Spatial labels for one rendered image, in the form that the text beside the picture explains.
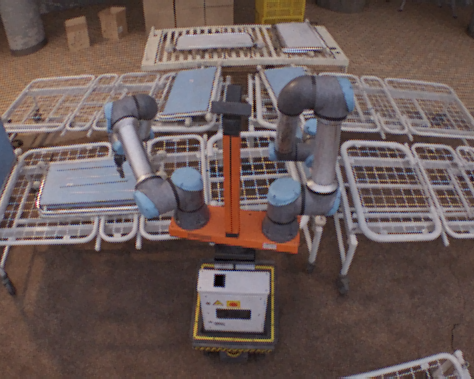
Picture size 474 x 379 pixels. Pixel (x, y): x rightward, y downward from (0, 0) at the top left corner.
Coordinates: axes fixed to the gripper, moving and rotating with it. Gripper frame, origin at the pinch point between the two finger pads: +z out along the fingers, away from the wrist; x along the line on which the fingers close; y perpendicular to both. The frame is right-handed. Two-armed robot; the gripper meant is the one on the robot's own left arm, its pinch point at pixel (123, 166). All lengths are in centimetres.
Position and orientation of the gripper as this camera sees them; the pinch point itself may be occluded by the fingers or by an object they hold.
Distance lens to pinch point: 234.6
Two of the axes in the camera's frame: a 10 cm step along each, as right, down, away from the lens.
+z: -0.1, 6.6, 7.5
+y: -9.9, 0.8, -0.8
